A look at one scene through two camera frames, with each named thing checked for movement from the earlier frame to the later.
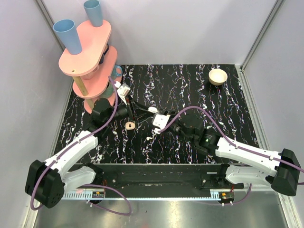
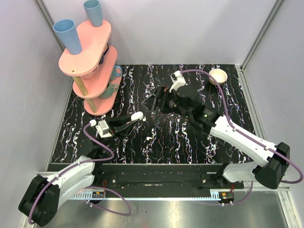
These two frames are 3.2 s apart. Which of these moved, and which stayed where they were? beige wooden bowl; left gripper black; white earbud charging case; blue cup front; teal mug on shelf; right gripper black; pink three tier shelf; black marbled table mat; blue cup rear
Moved: right gripper black; left gripper black; white earbud charging case
Stayed: blue cup front; beige wooden bowl; teal mug on shelf; pink three tier shelf; blue cup rear; black marbled table mat
